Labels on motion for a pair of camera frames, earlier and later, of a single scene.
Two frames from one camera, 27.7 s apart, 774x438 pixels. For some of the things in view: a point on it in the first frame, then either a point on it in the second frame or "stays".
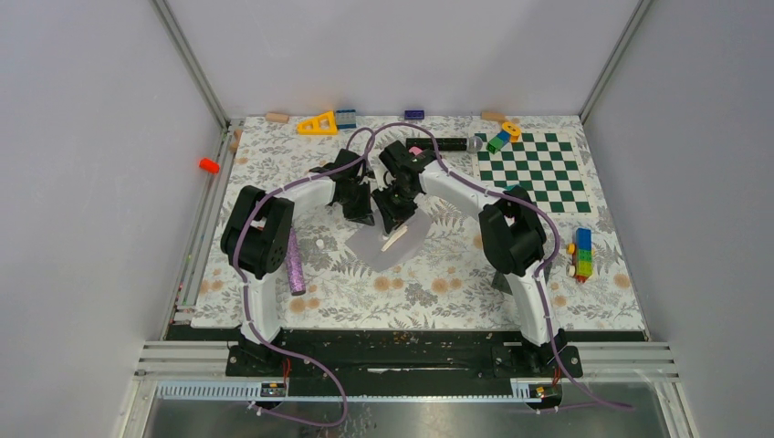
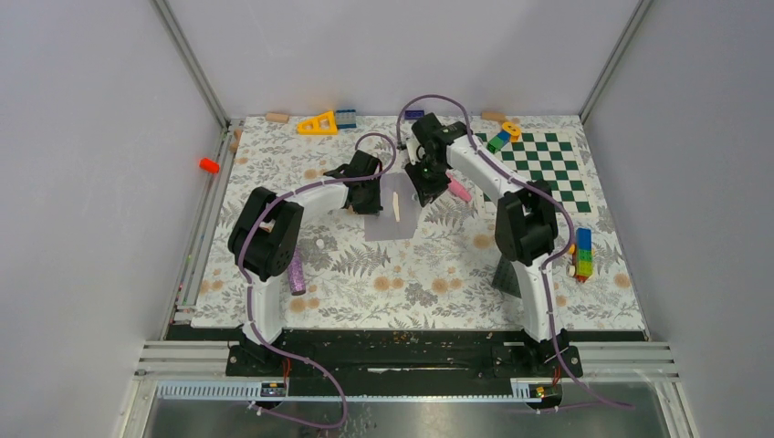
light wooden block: (277, 118) stays
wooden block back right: (493, 115) stays
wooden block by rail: (237, 134) stays
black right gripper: (392, 217) → (425, 191)
